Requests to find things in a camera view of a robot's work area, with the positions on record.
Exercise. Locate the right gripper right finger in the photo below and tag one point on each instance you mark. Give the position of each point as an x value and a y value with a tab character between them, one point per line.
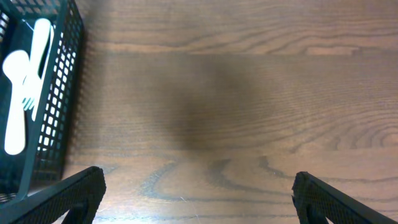
316	202

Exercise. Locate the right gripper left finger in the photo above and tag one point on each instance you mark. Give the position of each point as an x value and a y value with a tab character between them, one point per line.
78	197

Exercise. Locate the white plastic fork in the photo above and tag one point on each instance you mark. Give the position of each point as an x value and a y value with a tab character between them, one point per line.
33	82

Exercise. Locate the white plastic spoon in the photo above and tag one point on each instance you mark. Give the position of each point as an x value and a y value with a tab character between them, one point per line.
15	69

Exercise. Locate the black perforated plastic basket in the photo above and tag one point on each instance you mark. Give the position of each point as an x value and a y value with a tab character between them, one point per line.
47	124

